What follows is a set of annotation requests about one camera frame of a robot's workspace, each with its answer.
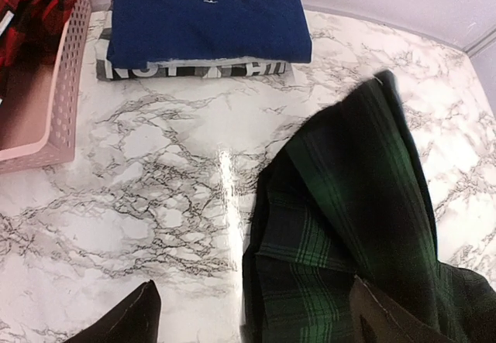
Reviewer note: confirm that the right aluminium frame post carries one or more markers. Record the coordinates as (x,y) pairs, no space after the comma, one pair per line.
(481,43)

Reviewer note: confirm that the red black plaid shirt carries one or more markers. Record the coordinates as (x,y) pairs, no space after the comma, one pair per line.
(31,29)

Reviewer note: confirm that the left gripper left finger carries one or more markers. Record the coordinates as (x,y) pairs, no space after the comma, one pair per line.
(136,318)

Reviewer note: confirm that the folded blue t-shirt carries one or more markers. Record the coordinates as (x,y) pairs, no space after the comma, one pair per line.
(157,31)

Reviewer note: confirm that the pink plastic basket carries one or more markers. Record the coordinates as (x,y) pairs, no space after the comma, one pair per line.
(39,111)

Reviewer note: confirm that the green plaid skirt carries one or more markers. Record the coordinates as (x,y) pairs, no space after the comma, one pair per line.
(346,199)

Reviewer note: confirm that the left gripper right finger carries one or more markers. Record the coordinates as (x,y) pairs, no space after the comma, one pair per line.
(378,318)

